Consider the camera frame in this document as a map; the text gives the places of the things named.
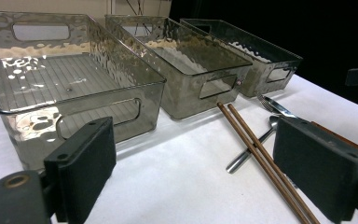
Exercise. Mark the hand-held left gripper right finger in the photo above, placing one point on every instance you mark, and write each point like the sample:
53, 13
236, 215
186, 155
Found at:
320, 168

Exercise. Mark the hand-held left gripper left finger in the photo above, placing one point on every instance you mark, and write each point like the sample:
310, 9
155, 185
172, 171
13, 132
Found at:
84, 161

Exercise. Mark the metal spoon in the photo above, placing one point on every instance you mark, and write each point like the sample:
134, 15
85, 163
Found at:
239, 161

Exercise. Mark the smoky clear plastic bin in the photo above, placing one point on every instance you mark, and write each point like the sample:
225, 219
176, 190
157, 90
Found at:
74, 77
183, 53
254, 71

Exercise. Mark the brown wooden chopstick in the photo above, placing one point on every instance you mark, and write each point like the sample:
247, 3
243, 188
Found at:
244, 124
233, 124

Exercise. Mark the white table cover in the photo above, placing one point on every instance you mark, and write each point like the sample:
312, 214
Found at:
183, 174

